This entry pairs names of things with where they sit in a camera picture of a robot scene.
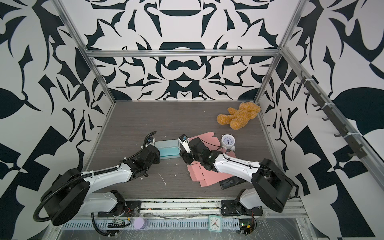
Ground small electronics board left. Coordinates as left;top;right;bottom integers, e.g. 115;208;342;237
107;218;131;228

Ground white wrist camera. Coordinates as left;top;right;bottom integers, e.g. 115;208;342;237
178;134;191;154
146;136;155;146

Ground teal square clock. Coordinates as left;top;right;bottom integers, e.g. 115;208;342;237
208;215;222;233

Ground black wall hook rack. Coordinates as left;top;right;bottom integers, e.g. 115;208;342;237
298;75;372;159

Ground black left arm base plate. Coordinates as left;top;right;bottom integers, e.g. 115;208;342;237
97;201;142;218

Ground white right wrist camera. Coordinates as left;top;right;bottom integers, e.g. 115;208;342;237
178;134;191;154

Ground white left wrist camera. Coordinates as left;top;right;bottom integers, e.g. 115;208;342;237
146;136;155;146

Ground pink flat paper box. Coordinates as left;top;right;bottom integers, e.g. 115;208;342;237
186;131;238;188

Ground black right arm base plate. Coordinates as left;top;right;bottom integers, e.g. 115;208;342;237
221;200;264;217

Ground green circuit board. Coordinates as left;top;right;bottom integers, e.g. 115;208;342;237
240;220;257;236

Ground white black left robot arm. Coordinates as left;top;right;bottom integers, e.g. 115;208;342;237
33;132;161;226

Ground black remote control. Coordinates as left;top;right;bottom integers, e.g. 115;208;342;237
219;176;246;190

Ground purple round disc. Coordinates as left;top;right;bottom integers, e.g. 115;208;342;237
134;217;147;230

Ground brown teddy bear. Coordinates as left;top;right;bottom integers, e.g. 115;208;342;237
217;102;261;130

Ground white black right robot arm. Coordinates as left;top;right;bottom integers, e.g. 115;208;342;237
179;135;295;213

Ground white alarm clock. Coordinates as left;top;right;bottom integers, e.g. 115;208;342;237
221;134;236;152

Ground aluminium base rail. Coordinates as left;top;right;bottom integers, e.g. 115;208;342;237
125;197;308;219

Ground light blue paper box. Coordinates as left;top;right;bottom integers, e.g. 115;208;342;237
155;140;180;160

